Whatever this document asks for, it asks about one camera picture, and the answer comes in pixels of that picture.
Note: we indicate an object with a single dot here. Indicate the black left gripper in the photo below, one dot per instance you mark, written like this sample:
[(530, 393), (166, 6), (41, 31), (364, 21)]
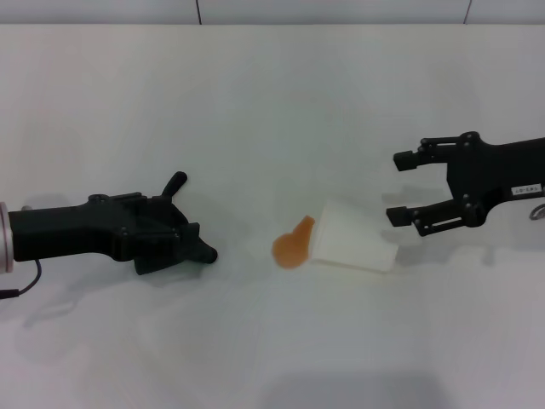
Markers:
[(64, 230)]

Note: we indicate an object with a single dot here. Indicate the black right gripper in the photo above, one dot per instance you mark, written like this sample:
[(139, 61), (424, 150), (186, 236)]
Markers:
[(494, 179)]

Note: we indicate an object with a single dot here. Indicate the dark rag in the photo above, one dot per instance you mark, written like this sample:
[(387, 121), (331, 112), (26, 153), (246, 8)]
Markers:
[(187, 260)]

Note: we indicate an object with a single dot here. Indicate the white paper cup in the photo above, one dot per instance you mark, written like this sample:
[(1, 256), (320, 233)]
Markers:
[(357, 238)]

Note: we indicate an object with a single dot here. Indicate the orange liquid stain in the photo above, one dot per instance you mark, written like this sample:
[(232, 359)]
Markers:
[(291, 249)]

